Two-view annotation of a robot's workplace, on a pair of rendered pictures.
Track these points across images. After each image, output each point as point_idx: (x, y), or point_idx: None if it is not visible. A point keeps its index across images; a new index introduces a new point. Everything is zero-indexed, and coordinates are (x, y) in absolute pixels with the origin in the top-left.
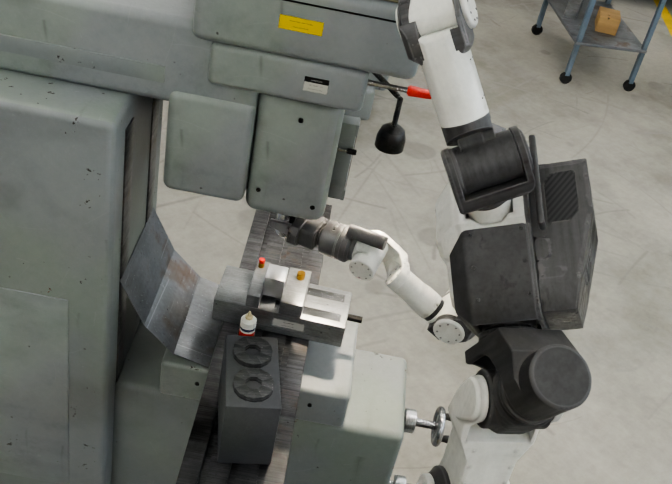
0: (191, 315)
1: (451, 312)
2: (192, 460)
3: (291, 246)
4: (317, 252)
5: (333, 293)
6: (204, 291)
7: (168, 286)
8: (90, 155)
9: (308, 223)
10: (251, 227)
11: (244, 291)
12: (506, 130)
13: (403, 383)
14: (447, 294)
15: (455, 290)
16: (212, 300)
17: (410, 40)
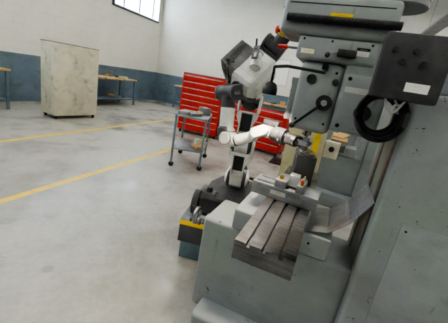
0: (326, 219)
1: (235, 132)
2: (315, 177)
3: (274, 220)
4: (258, 214)
5: (262, 181)
6: (322, 227)
7: (344, 214)
8: None
9: (295, 135)
10: (302, 235)
11: (307, 190)
12: (272, 35)
13: (213, 210)
14: (231, 136)
15: None
16: (317, 225)
17: None
